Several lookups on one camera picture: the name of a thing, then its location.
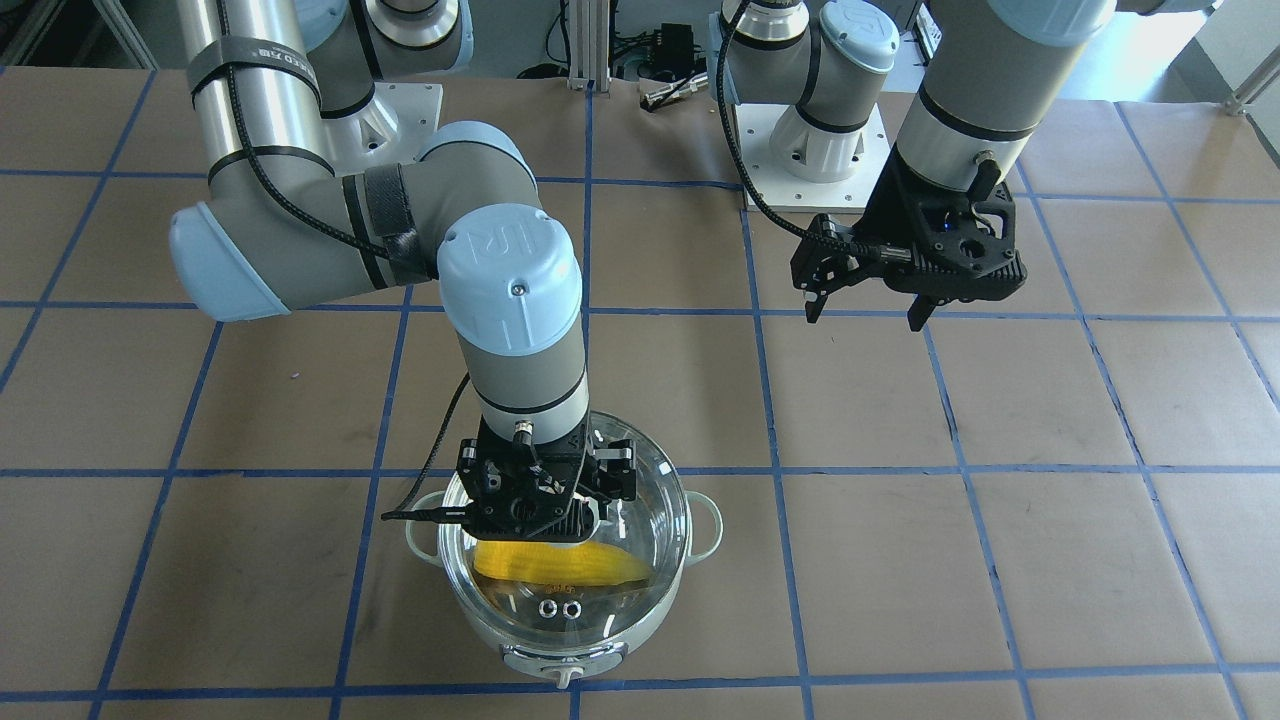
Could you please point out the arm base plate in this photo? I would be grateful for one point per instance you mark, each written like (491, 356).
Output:
(797, 167)
(391, 126)

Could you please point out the pale green cooking pot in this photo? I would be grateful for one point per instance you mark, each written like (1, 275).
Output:
(706, 531)

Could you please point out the glass pot lid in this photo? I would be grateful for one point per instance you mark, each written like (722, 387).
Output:
(564, 598)

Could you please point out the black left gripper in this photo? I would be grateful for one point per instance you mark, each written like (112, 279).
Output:
(893, 212)

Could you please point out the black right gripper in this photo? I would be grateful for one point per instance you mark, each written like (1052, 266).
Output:
(621, 474)

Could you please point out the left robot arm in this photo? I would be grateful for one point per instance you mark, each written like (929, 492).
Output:
(996, 72)

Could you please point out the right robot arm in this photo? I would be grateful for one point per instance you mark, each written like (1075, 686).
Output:
(322, 190)

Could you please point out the black power adapter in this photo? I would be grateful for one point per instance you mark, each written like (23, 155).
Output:
(673, 51)

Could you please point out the aluminium frame post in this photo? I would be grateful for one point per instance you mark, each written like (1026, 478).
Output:
(589, 45)

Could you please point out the yellow corn cob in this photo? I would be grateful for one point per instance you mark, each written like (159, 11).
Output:
(588, 564)

